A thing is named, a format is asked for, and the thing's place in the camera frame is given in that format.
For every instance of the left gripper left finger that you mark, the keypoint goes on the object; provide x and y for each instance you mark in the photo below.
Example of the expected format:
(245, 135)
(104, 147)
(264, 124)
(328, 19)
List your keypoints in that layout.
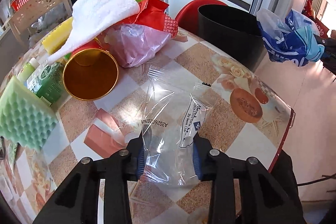
(76, 199)

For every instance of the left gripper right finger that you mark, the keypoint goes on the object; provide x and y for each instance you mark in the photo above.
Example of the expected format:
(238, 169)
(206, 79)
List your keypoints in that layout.
(242, 190)

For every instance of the blue white plastic bag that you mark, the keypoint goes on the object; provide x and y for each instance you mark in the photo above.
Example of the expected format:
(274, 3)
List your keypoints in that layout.
(292, 39)

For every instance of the clear plastic zip bag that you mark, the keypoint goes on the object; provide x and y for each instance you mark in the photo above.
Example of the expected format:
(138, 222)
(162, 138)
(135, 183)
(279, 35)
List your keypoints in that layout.
(173, 113)

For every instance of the green lotion bottle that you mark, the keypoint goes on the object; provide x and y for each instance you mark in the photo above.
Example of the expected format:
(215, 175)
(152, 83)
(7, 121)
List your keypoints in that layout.
(27, 70)

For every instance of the yellow wavy sponge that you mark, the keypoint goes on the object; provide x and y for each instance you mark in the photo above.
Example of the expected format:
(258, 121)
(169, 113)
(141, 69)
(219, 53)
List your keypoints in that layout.
(56, 38)

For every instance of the black trash bin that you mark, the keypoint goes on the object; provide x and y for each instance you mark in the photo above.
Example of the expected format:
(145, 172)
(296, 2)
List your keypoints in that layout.
(233, 31)

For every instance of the patterned tablecloth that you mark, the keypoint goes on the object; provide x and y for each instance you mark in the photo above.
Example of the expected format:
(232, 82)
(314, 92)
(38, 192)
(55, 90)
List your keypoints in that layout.
(246, 118)

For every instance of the green wavy sponge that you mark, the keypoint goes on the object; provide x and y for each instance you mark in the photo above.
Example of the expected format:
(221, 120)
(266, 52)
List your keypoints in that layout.
(25, 118)

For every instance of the green box package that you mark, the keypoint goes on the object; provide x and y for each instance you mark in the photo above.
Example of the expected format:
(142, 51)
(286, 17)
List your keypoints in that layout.
(46, 82)

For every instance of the gold red paper cup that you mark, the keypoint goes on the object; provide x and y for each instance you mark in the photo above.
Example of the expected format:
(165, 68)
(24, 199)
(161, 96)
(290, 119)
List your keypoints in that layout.
(91, 72)

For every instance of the red plastic stool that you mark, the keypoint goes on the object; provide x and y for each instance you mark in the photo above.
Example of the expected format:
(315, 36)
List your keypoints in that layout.
(187, 17)

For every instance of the pink plastic bag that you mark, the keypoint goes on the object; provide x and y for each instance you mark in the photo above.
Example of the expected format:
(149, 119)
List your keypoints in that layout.
(133, 45)

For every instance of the red plastic wrapper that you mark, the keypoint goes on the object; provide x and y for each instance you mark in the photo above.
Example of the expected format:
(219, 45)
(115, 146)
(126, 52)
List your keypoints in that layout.
(152, 14)

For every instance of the white towel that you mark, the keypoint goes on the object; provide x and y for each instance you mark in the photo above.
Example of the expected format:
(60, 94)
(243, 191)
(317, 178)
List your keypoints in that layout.
(90, 18)

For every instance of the beige perforated storage cart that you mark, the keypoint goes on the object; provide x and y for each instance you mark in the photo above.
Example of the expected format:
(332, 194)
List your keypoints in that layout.
(30, 12)

